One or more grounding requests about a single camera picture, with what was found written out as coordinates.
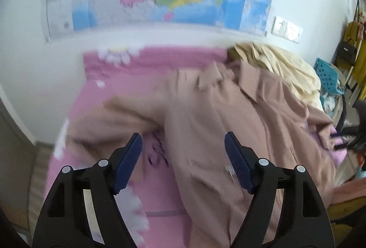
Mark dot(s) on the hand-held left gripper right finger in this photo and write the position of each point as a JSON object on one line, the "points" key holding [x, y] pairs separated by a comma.
{"points": [[238, 163]]}

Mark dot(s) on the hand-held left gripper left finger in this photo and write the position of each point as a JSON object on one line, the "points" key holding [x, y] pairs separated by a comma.
{"points": [[128, 162]]}

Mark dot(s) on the dusty pink jacket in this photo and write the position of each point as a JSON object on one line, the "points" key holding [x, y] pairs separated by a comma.
{"points": [[214, 122]]}

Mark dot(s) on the blue perforated plastic basket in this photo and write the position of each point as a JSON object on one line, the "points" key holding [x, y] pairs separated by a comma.
{"points": [[326, 73]]}

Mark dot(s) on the pink floral bedsheet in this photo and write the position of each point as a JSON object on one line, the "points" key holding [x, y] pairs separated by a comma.
{"points": [[137, 76]]}

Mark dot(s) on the black handbag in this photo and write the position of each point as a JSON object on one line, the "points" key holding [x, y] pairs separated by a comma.
{"points": [[346, 52]]}

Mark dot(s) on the cream yellow garment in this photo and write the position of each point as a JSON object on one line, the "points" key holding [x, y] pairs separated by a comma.
{"points": [[286, 65]]}

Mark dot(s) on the grey door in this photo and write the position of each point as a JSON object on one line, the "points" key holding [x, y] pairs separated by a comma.
{"points": [[14, 150]]}

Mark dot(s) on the white wall socket panel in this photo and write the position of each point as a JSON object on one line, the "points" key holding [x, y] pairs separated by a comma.
{"points": [[279, 25], [294, 30]]}

